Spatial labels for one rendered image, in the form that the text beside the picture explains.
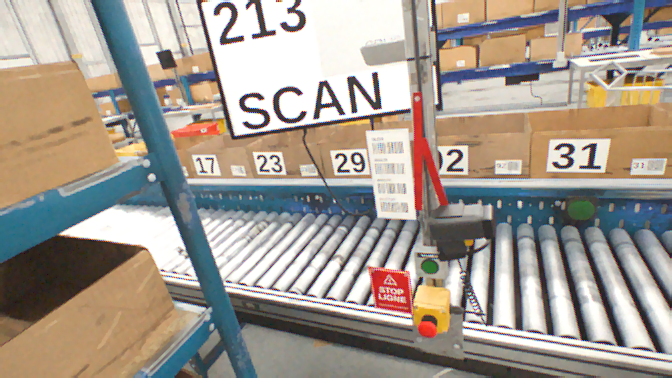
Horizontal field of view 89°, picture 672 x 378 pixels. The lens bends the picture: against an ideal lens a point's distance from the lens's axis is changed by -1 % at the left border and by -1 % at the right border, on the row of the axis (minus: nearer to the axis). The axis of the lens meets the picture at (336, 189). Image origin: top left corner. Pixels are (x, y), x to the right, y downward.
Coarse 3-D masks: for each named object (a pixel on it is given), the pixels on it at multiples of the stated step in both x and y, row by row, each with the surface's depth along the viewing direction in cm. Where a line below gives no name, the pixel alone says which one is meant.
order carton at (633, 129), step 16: (544, 112) 133; (560, 112) 131; (576, 112) 129; (592, 112) 127; (608, 112) 125; (624, 112) 123; (640, 112) 121; (656, 112) 115; (544, 128) 135; (560, 128) 133; (576, 128) 131; (592, 128) 129; (608, 128) 103; (624, 128) 101; (640, 128) 100; (656, 128) 98; (544, 144) 112; (624, 144) 103; (640, 144) 101; (656, 144) 100; (544, 160) 114; (608, 160) 106; (624, 160) 105; (544, 176) 116; (560, 176) 114; (576, 176) 112; (592, 176) 110; (608, 176) 108; (624, 176) 106; (640, 176) 105; (656, 176) 103
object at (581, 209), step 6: (570, 204) 109; (576, 204) 108; (582, 204) 107; (588, 204) 107; (570, 210) 110; (576, 210) 109; (582, 210) 108; (588, 210) 107; (576, 216) 109; (582, 216) 109; (588, 216) 108
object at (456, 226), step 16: (448, 208) 67; (464, 208) 66; (480, 208) 65; (432, 224) 66; (448, 224) 64; (464, 224) 63; (480, 224) 62; (496, 224) 65; (448, 240) 66; (464, 240) 67; (448, 256) 68; (464, 256) 67
